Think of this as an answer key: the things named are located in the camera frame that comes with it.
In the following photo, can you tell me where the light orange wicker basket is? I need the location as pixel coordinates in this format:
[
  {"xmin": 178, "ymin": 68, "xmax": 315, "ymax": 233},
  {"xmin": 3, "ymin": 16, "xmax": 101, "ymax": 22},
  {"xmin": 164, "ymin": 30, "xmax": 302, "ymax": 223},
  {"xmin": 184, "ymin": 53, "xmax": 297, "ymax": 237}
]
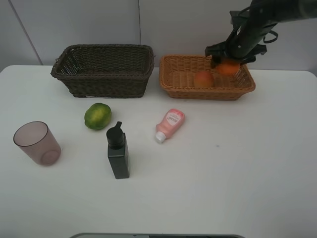
[{"xmin": 159, "ymin": 55, "xmax": 256, "ymax": 101}]

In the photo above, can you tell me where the green lime fruit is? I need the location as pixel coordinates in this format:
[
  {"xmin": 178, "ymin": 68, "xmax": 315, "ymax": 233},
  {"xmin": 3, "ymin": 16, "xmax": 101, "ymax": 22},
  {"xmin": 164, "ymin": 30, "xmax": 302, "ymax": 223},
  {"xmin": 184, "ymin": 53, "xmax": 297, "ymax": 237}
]
[{"xmin": 84, "ymin": 103, "xmax": 112, "ymax": 130}]

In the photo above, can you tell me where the translucent purple plastic cup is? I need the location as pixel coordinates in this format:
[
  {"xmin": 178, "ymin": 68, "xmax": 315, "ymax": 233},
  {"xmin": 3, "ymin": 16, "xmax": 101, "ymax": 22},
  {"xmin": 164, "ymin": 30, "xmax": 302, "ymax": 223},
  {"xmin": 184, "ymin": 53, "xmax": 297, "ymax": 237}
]
[{"xmin": 13, "ymin": 121, "xmax": 61, "ymax": 166}]

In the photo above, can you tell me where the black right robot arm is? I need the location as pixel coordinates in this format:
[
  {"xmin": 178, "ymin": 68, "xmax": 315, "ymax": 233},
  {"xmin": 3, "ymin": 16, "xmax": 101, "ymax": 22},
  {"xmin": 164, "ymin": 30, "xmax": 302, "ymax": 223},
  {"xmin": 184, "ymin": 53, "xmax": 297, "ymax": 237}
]
[{"xmin": 205, "ymin": 0, "xmax": 317, "ymax": 67}]

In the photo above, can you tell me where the pink squeeze bottle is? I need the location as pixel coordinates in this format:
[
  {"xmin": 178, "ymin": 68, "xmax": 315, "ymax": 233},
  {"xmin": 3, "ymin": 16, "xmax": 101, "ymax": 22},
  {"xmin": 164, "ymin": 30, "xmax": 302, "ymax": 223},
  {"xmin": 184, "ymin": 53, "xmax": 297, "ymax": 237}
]
[{"xmin": 155, "ymin": 109, "xmax": 185, "ymax": 143}]

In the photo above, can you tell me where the dark green pump bottle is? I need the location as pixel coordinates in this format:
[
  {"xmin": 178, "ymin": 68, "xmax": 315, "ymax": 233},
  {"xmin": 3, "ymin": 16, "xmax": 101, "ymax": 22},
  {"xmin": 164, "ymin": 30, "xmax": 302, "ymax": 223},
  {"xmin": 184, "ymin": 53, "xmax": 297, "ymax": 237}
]
[{"xmin": 106, "ymin": 121, "xmax": 130, "ymax": 179}]

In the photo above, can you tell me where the dark brown wicker basket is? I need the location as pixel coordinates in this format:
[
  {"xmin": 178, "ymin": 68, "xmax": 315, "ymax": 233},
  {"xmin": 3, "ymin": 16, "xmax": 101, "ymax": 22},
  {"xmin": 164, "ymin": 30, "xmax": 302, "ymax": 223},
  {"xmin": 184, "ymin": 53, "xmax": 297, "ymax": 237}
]
[{"xmin": 51, "ymin": 44, "xmax": 154, "ymax": 98}]

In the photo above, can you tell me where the orange tangerine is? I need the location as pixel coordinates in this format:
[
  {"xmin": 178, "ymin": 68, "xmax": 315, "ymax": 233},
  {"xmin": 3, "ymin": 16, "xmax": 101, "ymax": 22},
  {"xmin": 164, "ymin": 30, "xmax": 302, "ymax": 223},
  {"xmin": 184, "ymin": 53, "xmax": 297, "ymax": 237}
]
[{"xmin": 215, "ymin": 59, "xmax": 240, "ymax": 76}]

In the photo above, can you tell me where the red yellow peach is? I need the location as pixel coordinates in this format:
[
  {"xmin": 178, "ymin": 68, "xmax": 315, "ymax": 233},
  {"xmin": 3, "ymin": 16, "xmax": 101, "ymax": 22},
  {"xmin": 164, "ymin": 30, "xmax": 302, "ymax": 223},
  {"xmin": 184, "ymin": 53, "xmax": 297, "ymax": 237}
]
[{"xmin": 194, "ymin": 71, "xmax": 214, "ymax": 88}]

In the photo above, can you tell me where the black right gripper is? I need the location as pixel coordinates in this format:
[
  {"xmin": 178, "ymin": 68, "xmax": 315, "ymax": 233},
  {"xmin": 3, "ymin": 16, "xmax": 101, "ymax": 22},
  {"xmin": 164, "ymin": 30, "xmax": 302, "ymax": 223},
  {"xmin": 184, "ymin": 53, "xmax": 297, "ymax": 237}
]
[{"xmin": 205, "ymin": 26, "xmax": 267, "ymax": 68}]

